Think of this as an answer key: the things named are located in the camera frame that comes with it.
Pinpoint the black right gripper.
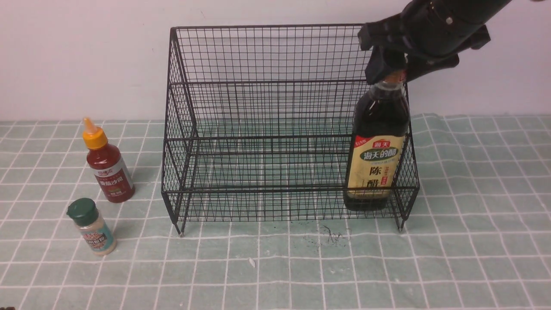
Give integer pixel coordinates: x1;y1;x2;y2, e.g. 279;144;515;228
358;0;508;85

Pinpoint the dark vinegar bottle yellow label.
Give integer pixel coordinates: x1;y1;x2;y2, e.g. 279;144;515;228
343;70;410;211

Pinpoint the red ketchup bottle yellow cap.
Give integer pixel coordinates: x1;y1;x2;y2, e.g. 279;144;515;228
82;118;136;203

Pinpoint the green checkered tablecloth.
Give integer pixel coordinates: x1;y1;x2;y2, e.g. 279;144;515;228
0;115;550;310

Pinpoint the white pepper shaker green cap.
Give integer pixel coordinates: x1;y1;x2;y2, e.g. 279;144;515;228
66;198;117;256

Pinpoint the black wire rack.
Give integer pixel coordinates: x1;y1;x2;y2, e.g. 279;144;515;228
161;24;420;235

